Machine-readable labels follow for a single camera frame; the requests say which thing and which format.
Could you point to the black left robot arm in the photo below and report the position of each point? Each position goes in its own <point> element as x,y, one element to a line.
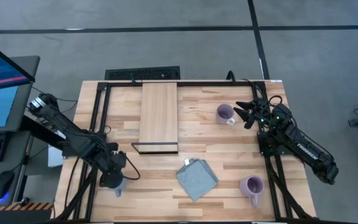
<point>73,133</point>

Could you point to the black aluminium table frame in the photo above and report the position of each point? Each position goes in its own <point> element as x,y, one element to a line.
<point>204,83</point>

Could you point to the black floor vent grate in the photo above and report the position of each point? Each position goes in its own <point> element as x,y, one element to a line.
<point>141,73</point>

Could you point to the wooden shelf with black frame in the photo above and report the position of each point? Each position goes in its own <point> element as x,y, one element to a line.
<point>158,115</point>

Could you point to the blue-grey mug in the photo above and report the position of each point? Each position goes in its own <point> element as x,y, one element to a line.
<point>120,190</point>

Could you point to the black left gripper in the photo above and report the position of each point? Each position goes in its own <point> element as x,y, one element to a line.
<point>113,168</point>

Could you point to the black computer mouse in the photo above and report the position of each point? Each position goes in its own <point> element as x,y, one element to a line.
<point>2,183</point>

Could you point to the white box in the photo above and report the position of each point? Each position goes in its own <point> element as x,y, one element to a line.
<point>54,157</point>

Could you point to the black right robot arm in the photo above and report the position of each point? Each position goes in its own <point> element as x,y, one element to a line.
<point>309,152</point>

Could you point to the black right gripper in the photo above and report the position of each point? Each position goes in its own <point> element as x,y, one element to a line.
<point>272,115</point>

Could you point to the grey folded waffle cloth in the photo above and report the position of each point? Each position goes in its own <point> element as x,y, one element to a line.
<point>196,180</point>

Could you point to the pink striped mug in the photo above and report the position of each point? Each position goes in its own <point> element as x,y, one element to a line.
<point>225,112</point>

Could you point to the pink ribbed mug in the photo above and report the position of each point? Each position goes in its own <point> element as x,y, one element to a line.
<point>252,185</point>

